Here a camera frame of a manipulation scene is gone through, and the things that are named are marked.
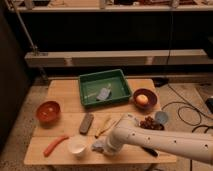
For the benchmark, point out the grey-blue towel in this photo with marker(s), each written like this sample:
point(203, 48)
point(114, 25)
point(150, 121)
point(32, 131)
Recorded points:
point(98, 146)

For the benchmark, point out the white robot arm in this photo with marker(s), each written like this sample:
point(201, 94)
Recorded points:
point(195, 146)

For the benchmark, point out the grey scoop in tray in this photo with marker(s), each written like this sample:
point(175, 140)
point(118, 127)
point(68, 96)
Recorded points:
point(104, 93)

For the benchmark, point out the green plastic tray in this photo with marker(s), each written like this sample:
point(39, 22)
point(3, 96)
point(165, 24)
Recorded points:
point(91, 84)

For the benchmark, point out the yellow-orange round fruit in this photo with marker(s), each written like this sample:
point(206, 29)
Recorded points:
point(142, 99)

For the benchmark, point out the beige wooden stick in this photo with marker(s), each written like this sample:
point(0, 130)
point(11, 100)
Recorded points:
point(104, 126)

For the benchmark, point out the dark red bowl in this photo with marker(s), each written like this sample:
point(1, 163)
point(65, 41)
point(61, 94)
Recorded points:
point(152, 98)

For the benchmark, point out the small blue cup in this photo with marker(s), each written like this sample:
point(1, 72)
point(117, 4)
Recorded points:
point(161, 117)

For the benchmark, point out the orange-red plastic bowl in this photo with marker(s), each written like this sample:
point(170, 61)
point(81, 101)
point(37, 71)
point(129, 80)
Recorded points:
point(48, 112)

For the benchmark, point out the white cup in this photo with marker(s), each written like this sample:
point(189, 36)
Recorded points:
point(77, 146)

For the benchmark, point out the grey diagonal metal pole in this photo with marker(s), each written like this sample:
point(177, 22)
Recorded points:
point(33, 46)

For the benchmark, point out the orange carrot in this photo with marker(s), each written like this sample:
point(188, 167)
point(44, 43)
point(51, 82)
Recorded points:
point(49, 149)

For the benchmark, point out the wooden shelf board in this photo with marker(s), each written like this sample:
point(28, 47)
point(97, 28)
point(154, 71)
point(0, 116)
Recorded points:
point(108, 5)

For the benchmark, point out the light metal rail beam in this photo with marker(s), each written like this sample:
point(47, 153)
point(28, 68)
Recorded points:
point(117, 58)

